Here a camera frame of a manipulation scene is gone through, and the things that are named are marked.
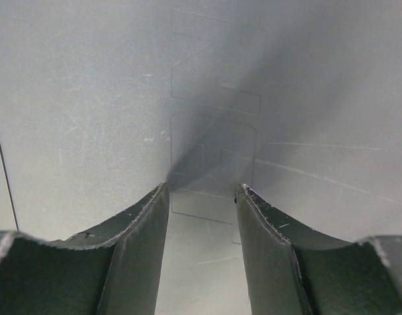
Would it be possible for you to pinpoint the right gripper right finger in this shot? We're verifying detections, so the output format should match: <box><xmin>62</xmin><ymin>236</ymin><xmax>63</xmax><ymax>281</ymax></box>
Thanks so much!
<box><xmin>235</xmin><ymin>184</ymin><xmax>402</xmax><ymax>314</ymax></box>

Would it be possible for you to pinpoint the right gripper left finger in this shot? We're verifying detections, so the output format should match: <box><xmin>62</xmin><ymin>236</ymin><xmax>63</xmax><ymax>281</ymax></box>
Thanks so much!
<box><xmin>0</xmin><ymin>183</ymin><xmax>169</xmax><ymax>314</ymax></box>

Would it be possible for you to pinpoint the black network switch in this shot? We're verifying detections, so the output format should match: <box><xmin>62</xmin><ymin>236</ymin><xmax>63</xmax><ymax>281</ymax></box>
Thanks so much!
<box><xmin>0</xmin><ymin>1</ymin><xmax>402</xmax><ymax>314</ymax></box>

